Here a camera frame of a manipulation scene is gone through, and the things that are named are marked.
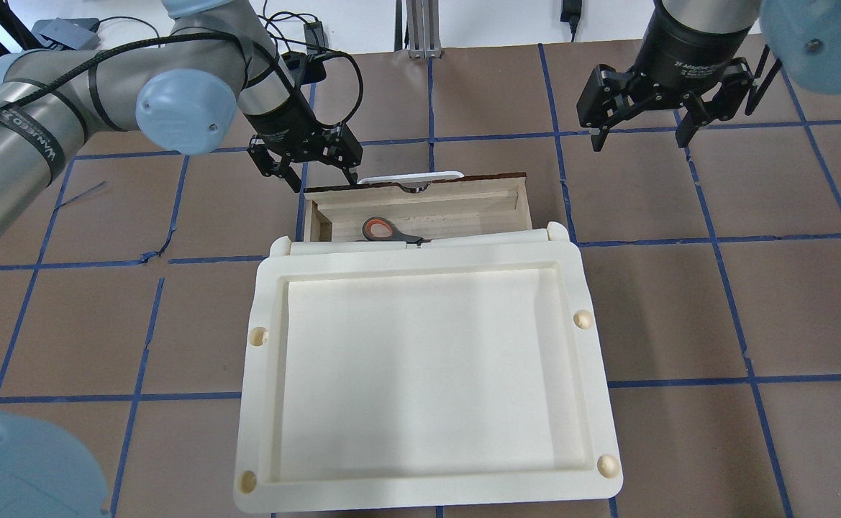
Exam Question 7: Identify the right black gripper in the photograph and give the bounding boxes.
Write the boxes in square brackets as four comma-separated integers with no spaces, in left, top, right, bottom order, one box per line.
[577,61,755,152]

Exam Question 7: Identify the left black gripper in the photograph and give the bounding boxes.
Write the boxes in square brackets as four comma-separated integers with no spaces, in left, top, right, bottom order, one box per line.
[247,122,363,193]

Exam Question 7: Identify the orange grey scissors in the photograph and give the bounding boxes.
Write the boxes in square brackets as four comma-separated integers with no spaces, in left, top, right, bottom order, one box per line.
[361,217,431,245]

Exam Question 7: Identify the wooden drawer with white handle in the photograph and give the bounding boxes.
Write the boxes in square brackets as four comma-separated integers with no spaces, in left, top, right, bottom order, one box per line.
[301,173,533,242]

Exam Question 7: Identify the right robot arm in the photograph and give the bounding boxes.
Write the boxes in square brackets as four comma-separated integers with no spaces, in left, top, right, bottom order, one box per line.
[577,1,841,152]

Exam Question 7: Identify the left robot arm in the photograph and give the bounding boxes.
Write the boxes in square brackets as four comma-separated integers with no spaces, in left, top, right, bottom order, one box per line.
[0,1,363,237]

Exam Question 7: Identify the black power adapter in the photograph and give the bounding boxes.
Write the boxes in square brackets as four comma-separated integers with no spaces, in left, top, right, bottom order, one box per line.
[560,0,583,25]
[303,21,327,48]

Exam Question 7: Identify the cream plastic tray lid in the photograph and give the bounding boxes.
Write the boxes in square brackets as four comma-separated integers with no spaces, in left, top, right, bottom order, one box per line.
[233,222,624,514]

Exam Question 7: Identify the grey box on desk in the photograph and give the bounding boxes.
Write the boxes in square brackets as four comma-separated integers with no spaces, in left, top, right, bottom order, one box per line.
[31,19,100,50]

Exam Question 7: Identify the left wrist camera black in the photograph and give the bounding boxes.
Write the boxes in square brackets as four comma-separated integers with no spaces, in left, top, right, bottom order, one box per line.
[281,50,330,86]

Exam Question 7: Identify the aluminium frame post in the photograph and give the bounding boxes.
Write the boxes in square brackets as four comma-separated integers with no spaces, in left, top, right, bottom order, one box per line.
[406,1,442,59]

